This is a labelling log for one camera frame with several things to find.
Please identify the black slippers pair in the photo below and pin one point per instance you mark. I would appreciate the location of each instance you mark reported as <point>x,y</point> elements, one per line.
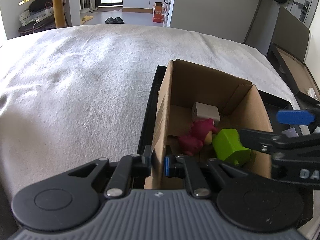
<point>116,20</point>

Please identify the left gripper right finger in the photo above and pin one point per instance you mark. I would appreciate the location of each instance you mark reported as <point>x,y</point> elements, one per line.
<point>246,200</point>

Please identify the green block toy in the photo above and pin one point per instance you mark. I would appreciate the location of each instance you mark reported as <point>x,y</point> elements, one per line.
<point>228,148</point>

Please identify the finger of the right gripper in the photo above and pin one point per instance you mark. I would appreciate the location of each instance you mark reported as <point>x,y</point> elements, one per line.
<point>267,142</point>
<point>307,117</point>

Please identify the black box lid with cardboard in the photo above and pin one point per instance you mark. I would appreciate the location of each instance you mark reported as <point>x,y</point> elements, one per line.
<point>286,53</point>

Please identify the white small box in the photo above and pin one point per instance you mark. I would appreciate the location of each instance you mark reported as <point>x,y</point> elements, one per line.
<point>201,111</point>

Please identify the magenta figurine toy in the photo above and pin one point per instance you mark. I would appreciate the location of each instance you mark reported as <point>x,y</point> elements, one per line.
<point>200,134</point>

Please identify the black shallow tray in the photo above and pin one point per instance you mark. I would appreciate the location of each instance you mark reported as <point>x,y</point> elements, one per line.
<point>271,102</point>

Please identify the yellow slippers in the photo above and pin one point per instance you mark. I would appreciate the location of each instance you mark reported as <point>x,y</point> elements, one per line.
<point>85,19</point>

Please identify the orange cardboard box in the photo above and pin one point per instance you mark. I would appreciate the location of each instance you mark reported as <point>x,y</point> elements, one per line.
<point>157,12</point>

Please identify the brown cardboard box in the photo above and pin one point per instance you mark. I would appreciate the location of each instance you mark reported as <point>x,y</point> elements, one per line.
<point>238,101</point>

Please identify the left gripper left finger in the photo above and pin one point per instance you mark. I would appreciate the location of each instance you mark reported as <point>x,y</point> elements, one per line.
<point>70,199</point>

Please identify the purple beige cube toy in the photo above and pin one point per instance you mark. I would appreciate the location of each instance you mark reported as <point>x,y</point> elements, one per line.
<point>290,133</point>

